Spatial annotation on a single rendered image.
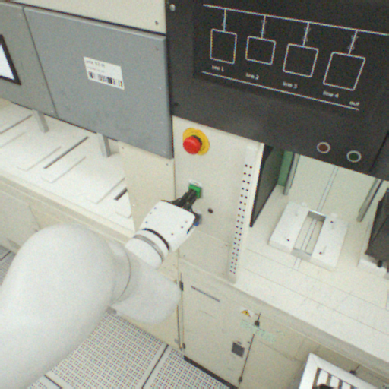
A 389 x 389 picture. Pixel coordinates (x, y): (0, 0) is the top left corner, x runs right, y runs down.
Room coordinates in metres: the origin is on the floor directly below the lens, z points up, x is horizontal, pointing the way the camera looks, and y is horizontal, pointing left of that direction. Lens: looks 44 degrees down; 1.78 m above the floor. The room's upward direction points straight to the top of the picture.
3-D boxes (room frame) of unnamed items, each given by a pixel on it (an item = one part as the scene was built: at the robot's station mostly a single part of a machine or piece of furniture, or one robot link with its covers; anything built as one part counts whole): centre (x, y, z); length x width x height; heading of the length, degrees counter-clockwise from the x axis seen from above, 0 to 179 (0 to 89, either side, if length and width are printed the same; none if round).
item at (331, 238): (0.72, -0.40, 0.89); 0.22 x 0.21 x 0.04; 150
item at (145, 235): (0.43, 0.09, 1.20); 0.09 x 0.03 x 0.08; 60
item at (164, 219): (0.48, 0.06, 1.20); 0.11 x 0.10 x 0.07; 150
